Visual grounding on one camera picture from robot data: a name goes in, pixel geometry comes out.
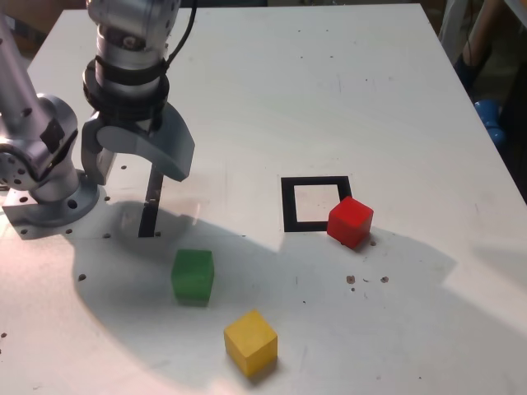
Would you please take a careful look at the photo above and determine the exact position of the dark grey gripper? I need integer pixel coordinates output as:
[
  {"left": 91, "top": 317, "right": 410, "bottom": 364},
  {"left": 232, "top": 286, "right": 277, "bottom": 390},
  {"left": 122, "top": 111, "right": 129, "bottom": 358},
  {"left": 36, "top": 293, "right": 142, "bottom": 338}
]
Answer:
[{"left": 80, "top": 103, "right": 197, "bottom": 186}]

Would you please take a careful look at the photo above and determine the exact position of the green cube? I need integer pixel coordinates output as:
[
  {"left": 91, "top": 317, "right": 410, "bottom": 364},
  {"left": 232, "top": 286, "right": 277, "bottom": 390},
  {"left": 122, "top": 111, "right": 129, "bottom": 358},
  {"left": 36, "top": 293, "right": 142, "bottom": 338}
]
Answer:
[{"left": 170, "top": 249, "right": 216, "bottom": 308}]

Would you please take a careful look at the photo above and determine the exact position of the yellow cube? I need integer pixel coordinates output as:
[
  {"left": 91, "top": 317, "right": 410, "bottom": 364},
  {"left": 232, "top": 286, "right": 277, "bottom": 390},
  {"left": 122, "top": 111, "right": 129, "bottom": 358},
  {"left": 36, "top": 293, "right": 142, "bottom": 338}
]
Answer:
[{"left": 223, "top": 309, "right": 279, "bottom": 378}]

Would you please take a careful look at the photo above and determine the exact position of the red cube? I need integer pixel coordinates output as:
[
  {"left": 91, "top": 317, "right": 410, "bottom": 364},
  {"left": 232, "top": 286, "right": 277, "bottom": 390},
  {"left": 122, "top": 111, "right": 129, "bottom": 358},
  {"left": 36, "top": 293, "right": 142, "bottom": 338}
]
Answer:
[{"left": 327, "top": 196, "right": 375, "bottom": 250}]

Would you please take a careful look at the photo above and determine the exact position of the black tape square outline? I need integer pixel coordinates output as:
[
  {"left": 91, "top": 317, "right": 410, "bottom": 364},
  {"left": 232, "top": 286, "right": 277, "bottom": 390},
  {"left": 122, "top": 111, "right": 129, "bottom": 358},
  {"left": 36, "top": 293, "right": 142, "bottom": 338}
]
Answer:
[{"left": 280, "top": 175, "right": 353, "bottom": 234}]

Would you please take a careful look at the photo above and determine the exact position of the black tape strip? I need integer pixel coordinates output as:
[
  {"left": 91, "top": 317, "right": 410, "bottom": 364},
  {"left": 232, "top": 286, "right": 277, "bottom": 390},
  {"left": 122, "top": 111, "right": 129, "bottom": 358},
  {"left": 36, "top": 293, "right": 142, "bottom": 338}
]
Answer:
[{"left": 138, "top": 163, "right": 166, "bottom": 239}]

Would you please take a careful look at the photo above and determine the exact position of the blue spool-shaped object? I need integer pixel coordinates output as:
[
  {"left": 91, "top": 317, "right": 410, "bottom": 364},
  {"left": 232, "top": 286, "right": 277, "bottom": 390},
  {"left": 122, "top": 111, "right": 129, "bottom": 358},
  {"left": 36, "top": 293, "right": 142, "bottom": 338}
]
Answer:
[{"left": 473, "top": 98, "right": 507, "bottom": 145}]

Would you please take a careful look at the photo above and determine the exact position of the person's leg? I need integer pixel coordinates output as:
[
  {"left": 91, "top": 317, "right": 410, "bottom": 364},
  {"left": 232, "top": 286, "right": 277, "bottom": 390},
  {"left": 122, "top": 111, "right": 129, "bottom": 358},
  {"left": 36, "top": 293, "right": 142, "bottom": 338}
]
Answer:
[{"left": 452, "top": 0, "right": 501, "bottom": 90}]

